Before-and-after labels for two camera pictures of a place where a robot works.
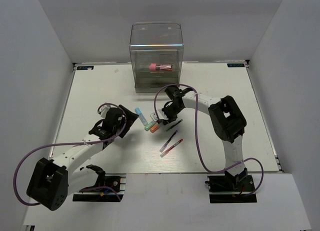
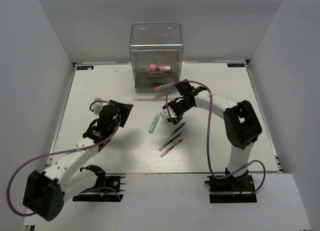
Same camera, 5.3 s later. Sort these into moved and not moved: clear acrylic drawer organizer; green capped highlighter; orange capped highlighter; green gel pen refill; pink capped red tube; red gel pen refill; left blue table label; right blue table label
Moved: green gel pen refill; green capped highlighter; orange capped highlighter
Not moved: pink capped red tube; right blue table label; red gel pen refill; left blue table label; clear acrylic drawer organizer
